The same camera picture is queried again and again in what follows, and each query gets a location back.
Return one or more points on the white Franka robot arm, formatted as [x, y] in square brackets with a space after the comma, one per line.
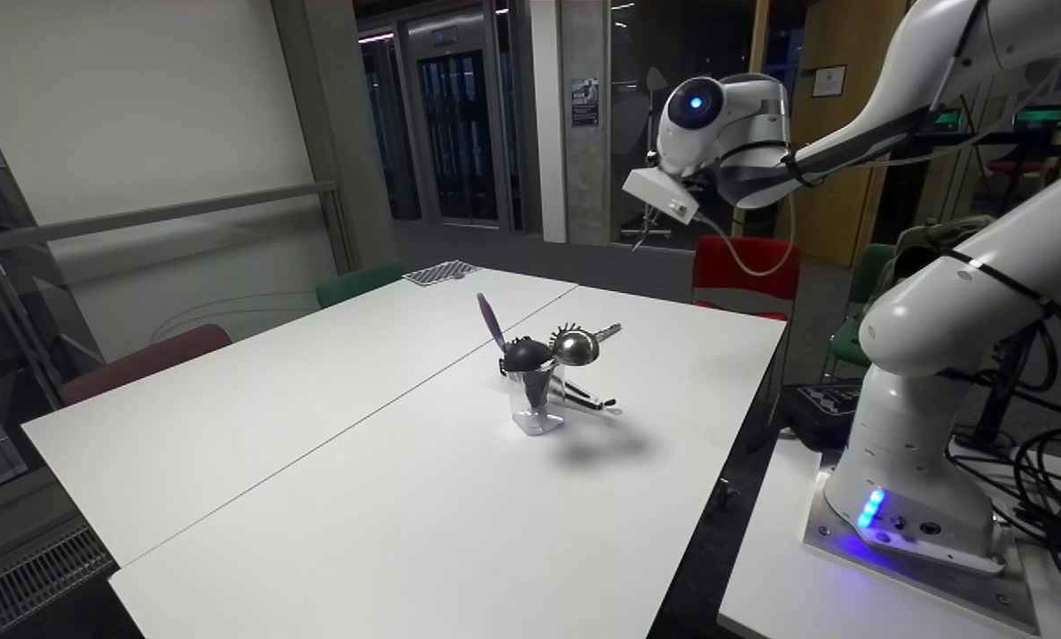
[940, 357]

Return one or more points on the clear plastic utensil holder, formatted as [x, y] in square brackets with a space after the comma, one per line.
[533, 407]

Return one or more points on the black plastic ladle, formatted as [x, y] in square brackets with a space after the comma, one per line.
[524, 351]

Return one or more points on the steel ladle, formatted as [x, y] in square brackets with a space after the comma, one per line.
[571, 347]

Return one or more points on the green chair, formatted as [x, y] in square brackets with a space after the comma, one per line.
[842, 348]
[357, 285]

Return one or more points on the grey framed glass door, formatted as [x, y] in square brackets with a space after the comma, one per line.
[458, 118]

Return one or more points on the black control box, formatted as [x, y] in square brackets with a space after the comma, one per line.
[816, 414]

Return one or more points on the wooden door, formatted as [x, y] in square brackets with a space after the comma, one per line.
[842, 179]

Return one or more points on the white door sign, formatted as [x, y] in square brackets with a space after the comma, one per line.
[829, 80]

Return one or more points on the dark red chair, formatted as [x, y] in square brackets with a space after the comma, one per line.
[138, 360]

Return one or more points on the grey metal handrail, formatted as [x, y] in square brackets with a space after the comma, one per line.
[138, 216]

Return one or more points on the green lit sign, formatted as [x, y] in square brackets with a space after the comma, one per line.
[1042, 115]
[951, 118]

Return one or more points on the metal floor grille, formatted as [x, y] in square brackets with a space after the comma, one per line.
[25, 588]

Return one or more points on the small wall poster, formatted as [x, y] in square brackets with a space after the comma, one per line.
[584, 105]

